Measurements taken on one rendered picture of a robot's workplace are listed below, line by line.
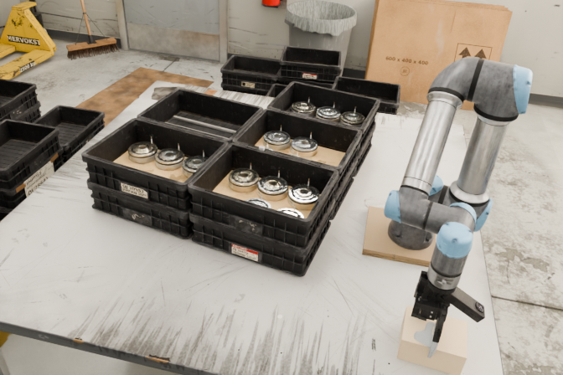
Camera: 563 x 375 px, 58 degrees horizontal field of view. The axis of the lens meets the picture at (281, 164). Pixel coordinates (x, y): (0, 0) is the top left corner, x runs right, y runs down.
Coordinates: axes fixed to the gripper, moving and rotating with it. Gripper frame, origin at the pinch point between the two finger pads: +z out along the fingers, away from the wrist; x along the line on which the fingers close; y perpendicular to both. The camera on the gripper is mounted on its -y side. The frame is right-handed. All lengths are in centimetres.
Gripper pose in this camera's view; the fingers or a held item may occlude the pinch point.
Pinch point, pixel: (433, 336)
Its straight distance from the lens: 146.3
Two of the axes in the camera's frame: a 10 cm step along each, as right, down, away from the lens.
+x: -3.1, 5.0, -8.1
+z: -0.5, 8.4, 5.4
